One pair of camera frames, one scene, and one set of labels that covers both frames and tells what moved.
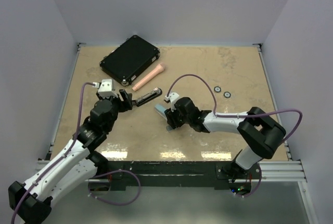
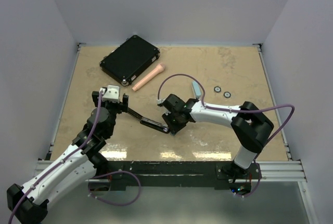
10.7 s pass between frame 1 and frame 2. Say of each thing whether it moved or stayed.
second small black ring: stayed
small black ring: stayed
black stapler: moved
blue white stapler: moved
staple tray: moved
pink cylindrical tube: stayed
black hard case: stayed
